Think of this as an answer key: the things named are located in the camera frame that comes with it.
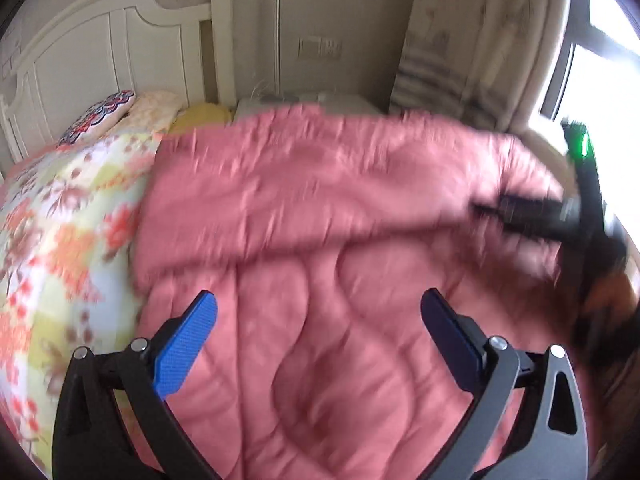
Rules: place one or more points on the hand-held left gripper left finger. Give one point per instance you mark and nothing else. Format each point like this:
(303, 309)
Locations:
(187, 330)

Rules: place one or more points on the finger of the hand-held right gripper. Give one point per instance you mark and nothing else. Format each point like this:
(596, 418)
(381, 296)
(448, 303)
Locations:
(530, 215)

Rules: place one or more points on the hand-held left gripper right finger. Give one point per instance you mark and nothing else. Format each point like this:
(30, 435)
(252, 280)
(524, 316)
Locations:
(450, 340)

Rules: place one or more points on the pink quilt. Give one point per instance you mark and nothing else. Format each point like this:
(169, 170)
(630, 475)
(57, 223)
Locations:
(320, 240)

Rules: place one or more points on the beige window sill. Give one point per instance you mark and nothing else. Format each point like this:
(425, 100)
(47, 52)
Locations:
(547, 147)

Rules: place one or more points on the window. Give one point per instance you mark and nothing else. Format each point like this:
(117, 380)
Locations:
(595, 70)

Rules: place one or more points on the floral bed sheet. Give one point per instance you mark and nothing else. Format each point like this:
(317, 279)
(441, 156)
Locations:
(65, 240)

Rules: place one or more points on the striped beige curtain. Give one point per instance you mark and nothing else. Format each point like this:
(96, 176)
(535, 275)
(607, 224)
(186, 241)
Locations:
(465, 50)

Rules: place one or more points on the yellow pillow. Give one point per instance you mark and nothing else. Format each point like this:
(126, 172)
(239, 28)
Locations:
(200, 116)

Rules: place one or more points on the pale pink pillow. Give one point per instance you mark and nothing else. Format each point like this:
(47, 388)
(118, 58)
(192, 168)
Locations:
(152, 109)

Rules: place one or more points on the patterned blue red pillow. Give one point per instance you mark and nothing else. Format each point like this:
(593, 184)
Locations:
(95, 116)

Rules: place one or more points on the white wooden headboard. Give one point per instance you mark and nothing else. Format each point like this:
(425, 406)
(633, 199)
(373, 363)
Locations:
(100, 45)

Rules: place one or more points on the thin white pole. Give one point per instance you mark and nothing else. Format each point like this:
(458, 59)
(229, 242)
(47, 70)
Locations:
(276, 45)

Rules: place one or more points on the wall switch plate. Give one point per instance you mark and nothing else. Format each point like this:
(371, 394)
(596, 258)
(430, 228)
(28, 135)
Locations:
(320, 46)

